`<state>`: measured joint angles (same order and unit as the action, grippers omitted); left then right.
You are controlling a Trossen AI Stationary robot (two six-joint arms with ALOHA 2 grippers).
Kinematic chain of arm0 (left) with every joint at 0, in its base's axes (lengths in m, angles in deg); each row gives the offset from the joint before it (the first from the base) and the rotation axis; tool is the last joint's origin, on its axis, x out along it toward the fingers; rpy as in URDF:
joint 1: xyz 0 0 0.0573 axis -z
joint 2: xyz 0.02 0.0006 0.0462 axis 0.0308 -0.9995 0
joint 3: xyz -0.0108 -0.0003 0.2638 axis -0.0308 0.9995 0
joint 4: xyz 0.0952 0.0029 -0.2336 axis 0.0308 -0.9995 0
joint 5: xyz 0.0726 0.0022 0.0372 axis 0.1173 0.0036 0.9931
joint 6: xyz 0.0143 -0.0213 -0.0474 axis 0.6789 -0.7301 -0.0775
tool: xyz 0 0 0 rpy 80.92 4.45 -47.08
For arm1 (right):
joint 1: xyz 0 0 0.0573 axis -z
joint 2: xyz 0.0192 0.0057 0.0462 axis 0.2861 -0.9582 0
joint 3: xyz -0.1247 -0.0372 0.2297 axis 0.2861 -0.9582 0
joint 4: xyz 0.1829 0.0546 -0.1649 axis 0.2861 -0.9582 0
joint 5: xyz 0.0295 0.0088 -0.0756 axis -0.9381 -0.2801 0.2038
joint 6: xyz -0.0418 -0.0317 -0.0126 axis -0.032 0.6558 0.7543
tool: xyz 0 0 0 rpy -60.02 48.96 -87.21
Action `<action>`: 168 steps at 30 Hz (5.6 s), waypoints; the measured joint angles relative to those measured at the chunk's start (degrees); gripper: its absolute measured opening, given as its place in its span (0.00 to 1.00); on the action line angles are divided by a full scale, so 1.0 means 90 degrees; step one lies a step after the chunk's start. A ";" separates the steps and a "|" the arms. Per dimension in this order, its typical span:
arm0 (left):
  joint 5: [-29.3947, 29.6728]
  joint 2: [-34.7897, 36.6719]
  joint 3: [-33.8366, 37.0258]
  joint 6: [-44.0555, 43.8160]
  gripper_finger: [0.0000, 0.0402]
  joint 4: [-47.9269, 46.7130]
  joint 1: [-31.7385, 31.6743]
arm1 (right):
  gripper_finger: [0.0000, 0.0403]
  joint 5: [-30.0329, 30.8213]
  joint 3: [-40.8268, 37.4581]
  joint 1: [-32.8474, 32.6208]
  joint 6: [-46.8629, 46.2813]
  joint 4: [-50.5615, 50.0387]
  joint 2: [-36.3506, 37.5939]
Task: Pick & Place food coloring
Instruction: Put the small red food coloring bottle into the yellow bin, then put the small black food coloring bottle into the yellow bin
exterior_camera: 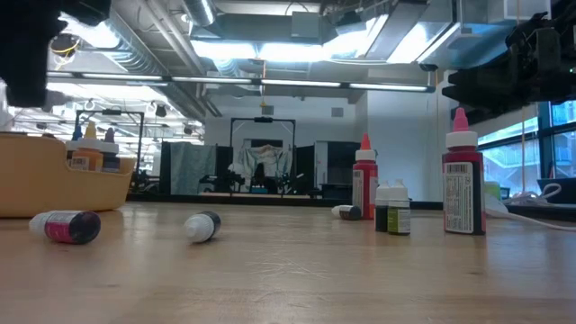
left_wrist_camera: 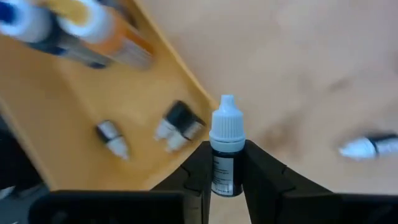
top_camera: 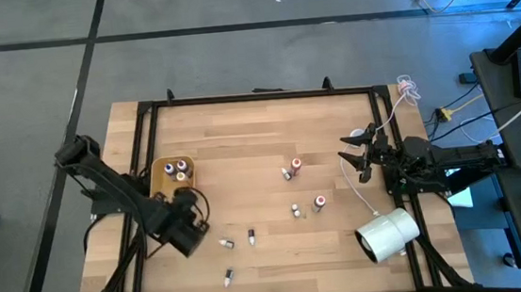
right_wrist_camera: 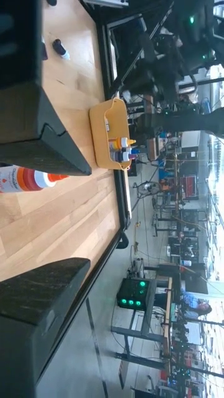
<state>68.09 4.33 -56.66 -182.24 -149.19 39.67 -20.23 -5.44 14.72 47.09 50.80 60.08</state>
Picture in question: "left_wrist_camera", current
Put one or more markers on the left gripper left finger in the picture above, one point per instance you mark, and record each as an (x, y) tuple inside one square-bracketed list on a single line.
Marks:
[(199, 174)]

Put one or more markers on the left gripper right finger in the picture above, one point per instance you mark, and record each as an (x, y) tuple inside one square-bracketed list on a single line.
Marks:
[(264, 180)]

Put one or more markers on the small dark food coloring bottle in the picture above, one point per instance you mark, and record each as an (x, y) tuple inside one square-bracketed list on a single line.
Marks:
[(191, 129), (112, 140), (175, 115), (357, 147), (227, 124)]

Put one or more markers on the large orange food coloring bottle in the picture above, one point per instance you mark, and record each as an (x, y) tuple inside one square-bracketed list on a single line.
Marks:
[(124, 40)]

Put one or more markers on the large blue food coloring bottle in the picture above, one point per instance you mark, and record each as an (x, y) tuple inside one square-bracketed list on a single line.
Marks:
[(28, 21)]

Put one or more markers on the yellow plastic tray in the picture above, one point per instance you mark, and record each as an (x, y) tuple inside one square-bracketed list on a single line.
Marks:
[(62, 102)]

